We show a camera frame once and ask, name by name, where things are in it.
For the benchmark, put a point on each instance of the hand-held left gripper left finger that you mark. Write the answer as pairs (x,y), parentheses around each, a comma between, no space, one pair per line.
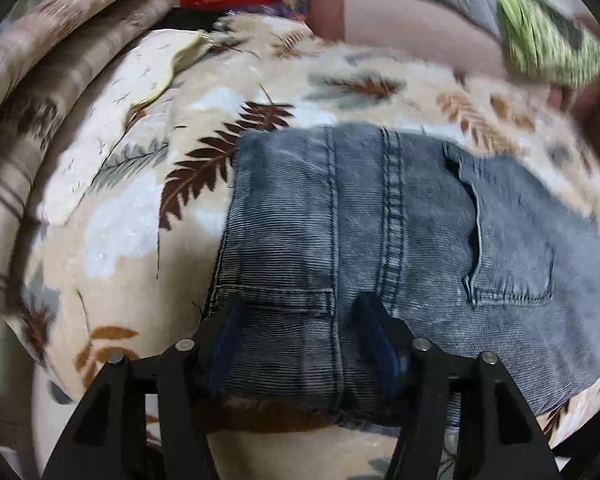
(229,345)

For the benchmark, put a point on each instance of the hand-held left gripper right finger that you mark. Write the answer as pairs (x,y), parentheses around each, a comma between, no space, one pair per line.
(386,355)

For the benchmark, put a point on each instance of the grey-blue denim pants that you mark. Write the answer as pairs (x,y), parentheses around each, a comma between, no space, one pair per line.
(330,235)

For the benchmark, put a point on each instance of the cream leaf print blanket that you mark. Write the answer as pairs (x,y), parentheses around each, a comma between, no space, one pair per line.
(130,245)

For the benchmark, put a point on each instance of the white twig print cloth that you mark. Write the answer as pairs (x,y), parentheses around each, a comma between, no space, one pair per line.
(130,100)

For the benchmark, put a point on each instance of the brown patterned rolled blanket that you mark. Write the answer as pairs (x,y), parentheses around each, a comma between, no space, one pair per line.
(80,5)
(35,125)

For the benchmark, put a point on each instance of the purple patterned packet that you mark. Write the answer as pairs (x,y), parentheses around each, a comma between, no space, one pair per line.
(292,5)

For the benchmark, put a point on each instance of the green patterned cloth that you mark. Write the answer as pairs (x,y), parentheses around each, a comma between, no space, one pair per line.
(540,35)

